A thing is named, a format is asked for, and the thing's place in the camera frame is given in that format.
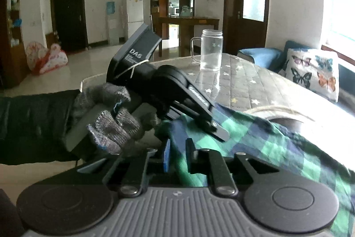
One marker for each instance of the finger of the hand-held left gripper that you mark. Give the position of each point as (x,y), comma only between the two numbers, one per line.
(180,110)
(206,114)

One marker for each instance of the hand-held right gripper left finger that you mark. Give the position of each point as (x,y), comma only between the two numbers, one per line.
(167,155)

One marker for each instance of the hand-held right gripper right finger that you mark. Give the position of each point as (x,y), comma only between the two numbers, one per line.
(190,155)

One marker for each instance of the green navy plaid shirt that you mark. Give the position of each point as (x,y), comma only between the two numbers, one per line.
(249,137)

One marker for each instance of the person's left forearm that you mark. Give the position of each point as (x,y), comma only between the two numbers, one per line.
(33,120)

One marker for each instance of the person's left hand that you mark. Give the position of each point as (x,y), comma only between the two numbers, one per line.
(111,123)

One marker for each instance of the white water dispenser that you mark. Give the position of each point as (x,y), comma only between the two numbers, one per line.
(113,28)

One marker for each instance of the white refrigerator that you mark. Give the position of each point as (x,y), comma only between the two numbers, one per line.
(134,15)

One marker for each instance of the clear glass mug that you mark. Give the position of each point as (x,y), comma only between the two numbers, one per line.
(210,51)

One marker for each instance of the brown wooden counter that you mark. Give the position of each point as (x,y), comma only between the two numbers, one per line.
(188,21)

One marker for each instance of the green glass jar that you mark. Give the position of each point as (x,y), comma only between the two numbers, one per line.
(185,12)

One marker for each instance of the dark brown door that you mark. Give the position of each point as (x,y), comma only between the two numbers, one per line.
(69,20)

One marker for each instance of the red white patterned bag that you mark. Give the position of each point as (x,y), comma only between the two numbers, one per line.
(56,59)

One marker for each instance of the blue cushion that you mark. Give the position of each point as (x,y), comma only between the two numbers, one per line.
(260,55)

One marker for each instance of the pink patterned bag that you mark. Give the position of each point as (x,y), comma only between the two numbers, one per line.
(34,56)

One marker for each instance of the teal sofa bench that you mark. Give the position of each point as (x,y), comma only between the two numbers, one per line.
(294,45)

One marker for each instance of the brown door with glass pane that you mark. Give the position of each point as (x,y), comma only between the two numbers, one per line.
(230,3)

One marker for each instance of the butterfly print pillow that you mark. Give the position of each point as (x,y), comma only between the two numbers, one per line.
(310,70)

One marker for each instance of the brown wooden shelf unit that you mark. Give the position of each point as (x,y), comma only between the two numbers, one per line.
(16,64)

